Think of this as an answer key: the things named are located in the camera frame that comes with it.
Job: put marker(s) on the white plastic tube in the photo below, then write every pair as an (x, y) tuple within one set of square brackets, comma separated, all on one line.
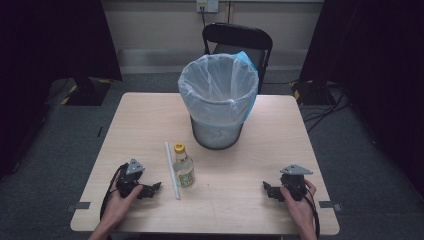
[(172, 170)]

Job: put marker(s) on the grey tape strip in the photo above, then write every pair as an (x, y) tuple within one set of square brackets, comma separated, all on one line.
[(328, 205), (80, 206)]

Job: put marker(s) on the person's left hand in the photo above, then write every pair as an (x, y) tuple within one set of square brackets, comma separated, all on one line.
[(116, 208)]

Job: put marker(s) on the white translucent trash bag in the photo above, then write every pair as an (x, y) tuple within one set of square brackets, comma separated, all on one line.
[(213, 86)]

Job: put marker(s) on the black stand base striped tape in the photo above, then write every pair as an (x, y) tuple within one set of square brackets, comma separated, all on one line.
[(310, 93), (87, 91)]

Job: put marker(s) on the white wall outlet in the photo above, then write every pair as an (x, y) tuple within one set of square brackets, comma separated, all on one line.
[(207, 5)]

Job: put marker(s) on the blue plastic bag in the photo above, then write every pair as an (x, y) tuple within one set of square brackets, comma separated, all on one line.
[(248, 60)]

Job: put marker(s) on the clear bottle with yellow cap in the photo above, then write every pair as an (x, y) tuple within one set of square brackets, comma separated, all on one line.
[(184, 168)]

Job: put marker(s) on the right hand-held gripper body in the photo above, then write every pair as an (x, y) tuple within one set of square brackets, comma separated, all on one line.
[(293, 183)]

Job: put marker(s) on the black folding chair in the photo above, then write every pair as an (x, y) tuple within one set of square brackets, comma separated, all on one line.
[(238, 36)]

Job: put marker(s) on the black mesh trash can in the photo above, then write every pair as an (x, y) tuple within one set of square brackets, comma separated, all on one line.
[(216, 136)]

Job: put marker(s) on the small black tape strip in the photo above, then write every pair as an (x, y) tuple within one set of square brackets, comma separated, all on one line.
[(99, 131)]

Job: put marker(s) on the person's right hand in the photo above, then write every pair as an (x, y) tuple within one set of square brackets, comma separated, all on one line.
[(301, 211)]

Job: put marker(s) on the dark curtain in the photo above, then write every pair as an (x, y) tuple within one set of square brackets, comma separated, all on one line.
[(40, 66), (376, 83)]

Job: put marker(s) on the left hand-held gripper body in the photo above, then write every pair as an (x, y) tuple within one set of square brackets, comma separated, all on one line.
[(128, 181)]

